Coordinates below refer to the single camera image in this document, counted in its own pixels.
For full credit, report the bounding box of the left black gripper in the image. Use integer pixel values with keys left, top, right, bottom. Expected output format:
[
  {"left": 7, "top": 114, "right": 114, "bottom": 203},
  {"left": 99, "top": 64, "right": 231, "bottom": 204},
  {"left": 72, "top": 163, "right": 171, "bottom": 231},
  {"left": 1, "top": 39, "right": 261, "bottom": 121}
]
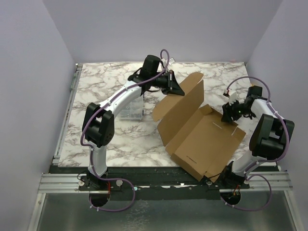
[{"left": 150, "top": 69, "right": 184, "bottom": 95}]

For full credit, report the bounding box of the brown cardboard box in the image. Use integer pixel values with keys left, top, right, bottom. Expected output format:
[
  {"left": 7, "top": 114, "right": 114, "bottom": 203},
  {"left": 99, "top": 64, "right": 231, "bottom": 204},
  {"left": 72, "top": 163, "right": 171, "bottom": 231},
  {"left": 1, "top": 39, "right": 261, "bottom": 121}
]
[{"left": 152, "top": 72, "right": 246, "bottom": 182}]

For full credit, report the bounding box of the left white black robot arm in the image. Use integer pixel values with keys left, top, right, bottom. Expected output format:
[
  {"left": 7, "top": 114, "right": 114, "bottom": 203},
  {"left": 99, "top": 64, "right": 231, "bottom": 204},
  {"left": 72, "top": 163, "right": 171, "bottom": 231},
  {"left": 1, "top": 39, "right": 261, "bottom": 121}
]
[{"left": 80, "top": 55, "right": 185, "bottom": 190}]

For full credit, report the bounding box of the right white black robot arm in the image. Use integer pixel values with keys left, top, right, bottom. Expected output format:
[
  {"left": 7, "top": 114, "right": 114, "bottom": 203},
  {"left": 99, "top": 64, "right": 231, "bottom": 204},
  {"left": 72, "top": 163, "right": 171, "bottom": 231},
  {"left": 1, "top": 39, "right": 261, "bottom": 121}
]
[{"left": 218, "top": 86, "right": 295, "bottom": 188}]

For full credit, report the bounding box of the clear plastic screw organizer box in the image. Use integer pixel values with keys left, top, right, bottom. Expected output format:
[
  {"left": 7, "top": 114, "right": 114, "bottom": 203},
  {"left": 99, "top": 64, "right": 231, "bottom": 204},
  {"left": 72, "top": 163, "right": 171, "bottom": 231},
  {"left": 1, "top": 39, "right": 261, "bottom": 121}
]
[{"left": 118, "top": 96, "right": 143, "bottom": 121}]

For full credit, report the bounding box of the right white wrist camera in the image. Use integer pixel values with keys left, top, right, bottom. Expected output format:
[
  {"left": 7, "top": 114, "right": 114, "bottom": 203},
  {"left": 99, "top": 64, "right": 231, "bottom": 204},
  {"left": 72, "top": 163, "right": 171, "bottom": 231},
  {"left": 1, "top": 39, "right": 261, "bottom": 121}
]
[{"left": 223, "top": 89, "right": 237, "bottom": 105}]

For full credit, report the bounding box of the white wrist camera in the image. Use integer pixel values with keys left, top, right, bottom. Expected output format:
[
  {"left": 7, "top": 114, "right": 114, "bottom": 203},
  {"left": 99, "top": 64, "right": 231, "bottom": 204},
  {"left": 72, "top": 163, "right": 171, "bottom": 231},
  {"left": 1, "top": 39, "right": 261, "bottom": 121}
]
[
  {"left": 223, "top": 89, "right": 237, "bottom": 105},
  {"left": 161, "top": 57, "right": 175, "bottom": 67}
]

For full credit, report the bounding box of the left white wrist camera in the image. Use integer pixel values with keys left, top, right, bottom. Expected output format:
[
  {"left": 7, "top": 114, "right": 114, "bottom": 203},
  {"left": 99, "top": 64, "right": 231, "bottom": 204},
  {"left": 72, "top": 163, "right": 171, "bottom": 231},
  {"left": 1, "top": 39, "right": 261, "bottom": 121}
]
[{"left": 161, "top": 57, "right": 175, "bottom": 67}]

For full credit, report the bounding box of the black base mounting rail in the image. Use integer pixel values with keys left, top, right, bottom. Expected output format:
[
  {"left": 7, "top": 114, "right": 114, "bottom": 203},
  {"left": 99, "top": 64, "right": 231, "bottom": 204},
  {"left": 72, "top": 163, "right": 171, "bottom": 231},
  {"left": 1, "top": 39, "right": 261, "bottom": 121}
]
[{"left": 78, "top": 167, "right": 249, "bottom": 200}]

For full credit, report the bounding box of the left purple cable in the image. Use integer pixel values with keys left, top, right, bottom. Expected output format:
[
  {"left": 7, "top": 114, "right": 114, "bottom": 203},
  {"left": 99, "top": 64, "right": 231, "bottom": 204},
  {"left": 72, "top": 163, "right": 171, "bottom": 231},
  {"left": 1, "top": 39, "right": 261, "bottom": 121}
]
[{"left": 80, "top": 49, "right": 171, "bottom": 213}]

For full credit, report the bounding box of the aluminium extrusion frame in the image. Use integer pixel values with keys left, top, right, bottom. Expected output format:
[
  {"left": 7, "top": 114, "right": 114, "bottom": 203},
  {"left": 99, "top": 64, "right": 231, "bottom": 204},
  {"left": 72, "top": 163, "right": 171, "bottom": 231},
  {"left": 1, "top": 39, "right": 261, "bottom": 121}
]
[{"left": 27, "top": 64, "right": 83, "bottom": 231}]

